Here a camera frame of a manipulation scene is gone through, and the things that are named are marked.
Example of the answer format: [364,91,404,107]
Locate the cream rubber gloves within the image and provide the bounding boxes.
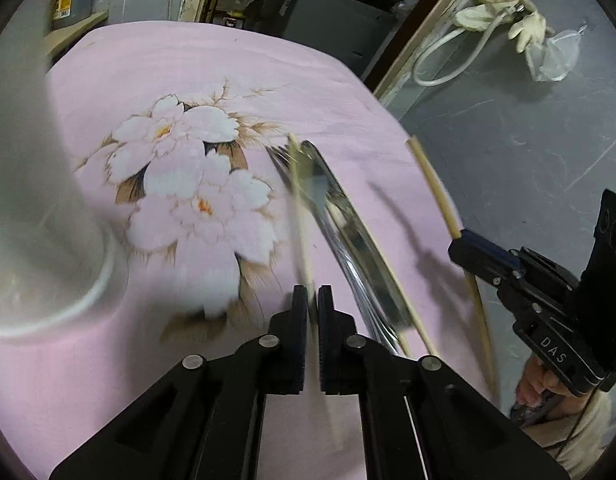
[455,0,547,53]

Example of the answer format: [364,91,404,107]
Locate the black cabinet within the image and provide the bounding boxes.
[248,0,403,78]

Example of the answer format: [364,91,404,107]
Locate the white plastic utensil basket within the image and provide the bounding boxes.
[0,0,118,340]

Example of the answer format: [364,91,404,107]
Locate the person's right forearm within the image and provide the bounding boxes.
[510,390,616,480]

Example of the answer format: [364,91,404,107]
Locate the white shower hose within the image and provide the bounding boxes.
[412,10,508,88]

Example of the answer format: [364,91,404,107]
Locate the beige kitchen counter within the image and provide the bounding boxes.
[43,10,110,58]

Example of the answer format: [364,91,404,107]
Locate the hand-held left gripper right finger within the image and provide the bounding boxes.
[318,285,571,480]

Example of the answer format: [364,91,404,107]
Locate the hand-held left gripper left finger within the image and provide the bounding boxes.
[48,285,309,480]

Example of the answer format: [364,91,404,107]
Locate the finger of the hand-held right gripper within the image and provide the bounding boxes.
[448,232,526,287]
[462,230,531,266]

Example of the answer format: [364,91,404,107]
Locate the pink floral tablecloth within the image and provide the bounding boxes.
[0,21,503,480]

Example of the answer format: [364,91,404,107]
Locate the person's right hand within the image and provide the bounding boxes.
[515,359,574,407]

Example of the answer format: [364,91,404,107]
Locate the silver metal spoon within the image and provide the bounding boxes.
[300,140,413,331]

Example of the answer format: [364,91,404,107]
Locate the silver metal fork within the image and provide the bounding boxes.
[265,145,406,358]

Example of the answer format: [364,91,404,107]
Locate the white mesh bag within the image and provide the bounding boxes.
[525,25,586,83]

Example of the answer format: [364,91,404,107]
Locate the worn wooden door frame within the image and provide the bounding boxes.
[180,0,493,106]

